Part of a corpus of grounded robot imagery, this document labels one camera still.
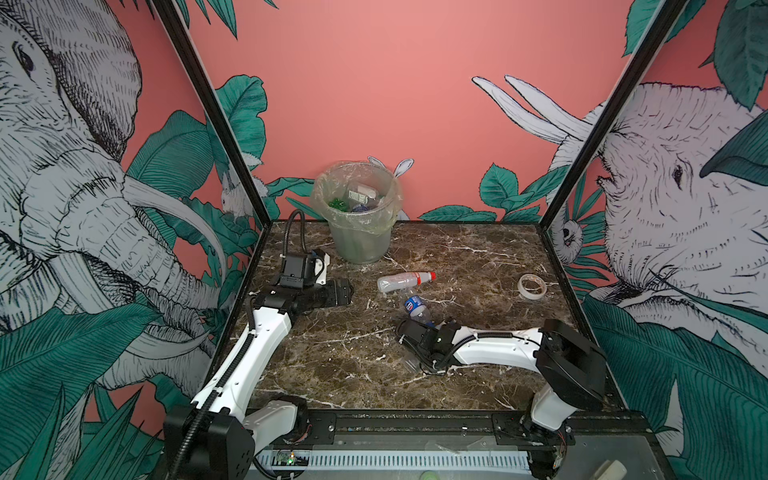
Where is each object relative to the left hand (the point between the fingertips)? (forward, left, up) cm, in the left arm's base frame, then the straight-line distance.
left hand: (339, 286), depth 79 cm
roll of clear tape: (+10, -64, -19) cm, 68 cm away
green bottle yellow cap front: (+32, +2, +1) cm, 32 cm away
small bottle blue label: (0, -23, -17) cm, 28 cm away
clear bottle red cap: (+9, -15, -13) cm, 22 cm away
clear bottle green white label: (+36, -5, +1) cm, 37 cm away
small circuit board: (-36, +11, -18) cm, 42 cm away
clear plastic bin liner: (+20, -10, +6) cm, 24 cm away
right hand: (-12, -18, -17) cm, 28 cm away
